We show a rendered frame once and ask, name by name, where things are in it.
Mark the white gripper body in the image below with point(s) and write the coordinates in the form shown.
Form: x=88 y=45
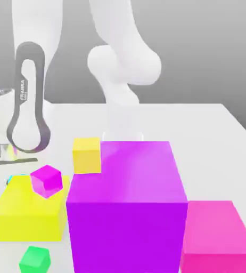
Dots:
x=12 y=161

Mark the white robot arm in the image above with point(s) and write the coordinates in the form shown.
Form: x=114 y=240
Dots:
x=123 y=64

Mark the small cyan cube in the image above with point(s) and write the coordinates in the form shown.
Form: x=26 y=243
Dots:
x=9 y=179

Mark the small magenta cube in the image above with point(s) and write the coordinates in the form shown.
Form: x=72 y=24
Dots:
x=47 y=181

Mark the small orange cube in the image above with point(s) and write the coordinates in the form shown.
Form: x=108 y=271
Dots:
x=86 y=155

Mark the small green cube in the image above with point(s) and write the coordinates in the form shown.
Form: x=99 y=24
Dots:
x=34 y=261

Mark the large yellow box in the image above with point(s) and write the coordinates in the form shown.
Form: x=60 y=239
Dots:
x=25 y=217

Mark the large purple box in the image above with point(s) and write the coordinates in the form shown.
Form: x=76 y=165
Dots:
x=127 y=224

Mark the large pink box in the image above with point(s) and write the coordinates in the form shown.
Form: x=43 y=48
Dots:
x=216 y=234

